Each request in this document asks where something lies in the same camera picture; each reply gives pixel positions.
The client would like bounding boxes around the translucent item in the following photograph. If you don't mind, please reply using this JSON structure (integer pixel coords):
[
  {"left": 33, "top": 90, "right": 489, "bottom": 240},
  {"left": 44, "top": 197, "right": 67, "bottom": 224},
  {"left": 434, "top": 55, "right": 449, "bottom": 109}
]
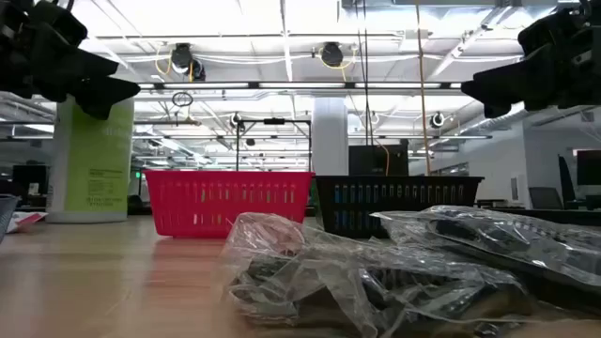
[{"left": 223, "top": 211, "right": 310, "bottom": 259}]

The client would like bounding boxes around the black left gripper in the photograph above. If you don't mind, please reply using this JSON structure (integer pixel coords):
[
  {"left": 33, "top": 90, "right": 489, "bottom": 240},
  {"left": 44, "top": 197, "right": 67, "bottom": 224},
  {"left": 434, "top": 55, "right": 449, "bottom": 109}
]
[{"left": 0, "top": 0, "right": 142, "bottom": 121}]

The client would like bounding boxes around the black plastic basket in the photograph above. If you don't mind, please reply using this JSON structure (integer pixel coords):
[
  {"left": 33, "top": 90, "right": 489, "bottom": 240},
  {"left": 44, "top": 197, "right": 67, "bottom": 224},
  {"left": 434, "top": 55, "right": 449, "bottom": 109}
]
[{"left": 314, "top": 175, "right": 485, "bottom": 240}]

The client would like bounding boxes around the black background rack frame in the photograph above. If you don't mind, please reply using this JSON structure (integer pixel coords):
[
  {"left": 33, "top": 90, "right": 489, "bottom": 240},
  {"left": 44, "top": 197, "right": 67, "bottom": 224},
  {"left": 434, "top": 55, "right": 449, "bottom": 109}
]
[{"left": 234, "top": 117, "right": 314, "bottom": 173}]

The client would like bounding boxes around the black ceiling cable reel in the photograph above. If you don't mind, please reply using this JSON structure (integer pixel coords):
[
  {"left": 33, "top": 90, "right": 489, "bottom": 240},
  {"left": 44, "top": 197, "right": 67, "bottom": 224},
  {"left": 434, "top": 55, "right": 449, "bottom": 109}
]
[
  {"left": 169, "top": 42, "right": 208, "bottom": 83},
  {"left": 319, "top": 41, "right": 346, "bottom": 69}
]

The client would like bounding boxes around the black hanging cable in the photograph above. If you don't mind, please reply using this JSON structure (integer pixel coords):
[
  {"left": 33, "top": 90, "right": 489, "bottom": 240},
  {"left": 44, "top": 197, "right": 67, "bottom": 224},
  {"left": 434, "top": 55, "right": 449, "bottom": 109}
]
[{"left": 353, "top": 0, "right": 376, "bottom": 147}]

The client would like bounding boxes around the black aluminium frame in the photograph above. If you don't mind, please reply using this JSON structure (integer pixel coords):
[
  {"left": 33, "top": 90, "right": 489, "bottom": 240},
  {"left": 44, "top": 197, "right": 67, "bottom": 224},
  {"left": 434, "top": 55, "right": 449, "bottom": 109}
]
[{"left": 476, "top": 199, "right": 601, "bottom": 226}]

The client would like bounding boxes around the green disinfecting wipes canister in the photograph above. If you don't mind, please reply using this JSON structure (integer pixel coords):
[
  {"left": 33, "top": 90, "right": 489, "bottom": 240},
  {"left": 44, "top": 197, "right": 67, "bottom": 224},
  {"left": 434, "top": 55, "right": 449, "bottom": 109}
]
[{"left": 45, "top": 93, "right": 136, "bottom": 224}]

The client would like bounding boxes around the green plastic basket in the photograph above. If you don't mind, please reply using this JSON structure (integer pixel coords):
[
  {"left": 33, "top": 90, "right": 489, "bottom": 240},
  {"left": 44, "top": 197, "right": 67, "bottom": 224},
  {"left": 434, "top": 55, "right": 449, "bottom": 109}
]
[{"left": 307, "top": 178, "right": 320, "bottom": 218}]

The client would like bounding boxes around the black equipment cabinet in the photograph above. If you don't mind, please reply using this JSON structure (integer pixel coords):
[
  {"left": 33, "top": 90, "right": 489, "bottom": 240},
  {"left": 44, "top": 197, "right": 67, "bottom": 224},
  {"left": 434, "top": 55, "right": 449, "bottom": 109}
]
[{"left": 347, "top": 144, "right": 410, "bottom": 177}]

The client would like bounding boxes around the long ceiling light fixture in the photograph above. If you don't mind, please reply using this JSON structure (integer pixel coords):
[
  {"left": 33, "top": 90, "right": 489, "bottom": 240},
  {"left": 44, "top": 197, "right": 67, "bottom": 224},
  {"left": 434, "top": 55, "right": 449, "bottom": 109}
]
[{"left": 139, "top": 81, "right": 464, "bottom": 91}]

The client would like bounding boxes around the white building column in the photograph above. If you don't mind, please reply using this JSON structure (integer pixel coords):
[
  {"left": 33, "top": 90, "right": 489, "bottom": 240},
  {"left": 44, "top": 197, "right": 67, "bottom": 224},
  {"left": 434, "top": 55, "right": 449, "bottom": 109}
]
[{"left": 311, "top": 96, "right": 350, "bottom": 177}]

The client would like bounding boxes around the dark computer monitor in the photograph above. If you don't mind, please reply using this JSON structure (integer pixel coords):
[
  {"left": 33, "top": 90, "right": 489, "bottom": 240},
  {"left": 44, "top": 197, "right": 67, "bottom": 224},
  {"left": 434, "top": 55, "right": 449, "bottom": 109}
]
[{"left": 574, "top": 148, "right": 601, "bottom": 187}]

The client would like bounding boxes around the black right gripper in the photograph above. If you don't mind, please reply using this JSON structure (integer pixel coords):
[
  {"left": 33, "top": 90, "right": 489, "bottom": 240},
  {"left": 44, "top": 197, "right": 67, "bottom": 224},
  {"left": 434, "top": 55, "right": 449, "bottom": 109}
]
[{"left": 460, "top": 0, "right": 601, "bottom": 119}]

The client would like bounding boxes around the white travel toothpaste tube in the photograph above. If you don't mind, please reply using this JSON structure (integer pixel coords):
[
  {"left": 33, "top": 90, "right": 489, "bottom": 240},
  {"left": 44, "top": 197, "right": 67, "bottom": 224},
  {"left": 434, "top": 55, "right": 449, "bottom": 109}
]
[{"left": 6, "top": 210, "right": 49, "bottom": 235}]

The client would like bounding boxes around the red plastic basket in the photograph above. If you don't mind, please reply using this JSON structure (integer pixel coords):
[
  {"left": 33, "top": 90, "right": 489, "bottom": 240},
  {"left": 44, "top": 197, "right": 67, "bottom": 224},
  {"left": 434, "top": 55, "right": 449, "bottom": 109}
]
[{"left": 144, "top": 169, "right": 316, "bottom": 239}]

